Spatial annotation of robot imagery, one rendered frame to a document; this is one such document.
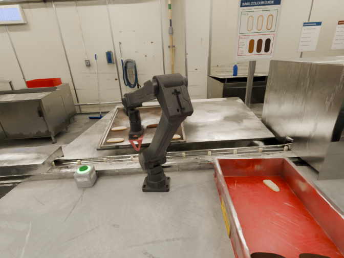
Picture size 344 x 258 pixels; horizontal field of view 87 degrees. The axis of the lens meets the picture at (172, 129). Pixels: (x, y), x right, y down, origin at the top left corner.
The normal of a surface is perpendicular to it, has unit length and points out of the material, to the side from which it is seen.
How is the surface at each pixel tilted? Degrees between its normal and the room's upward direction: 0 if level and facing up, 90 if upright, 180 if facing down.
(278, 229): 0
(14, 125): 90
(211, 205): 0
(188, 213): 0
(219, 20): 90
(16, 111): 90
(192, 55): 90
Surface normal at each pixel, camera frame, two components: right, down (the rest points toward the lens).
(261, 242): -0.05, -0.92
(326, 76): -1.00, 0.06
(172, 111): 0.40, -0.17
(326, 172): 0.04, 0.39
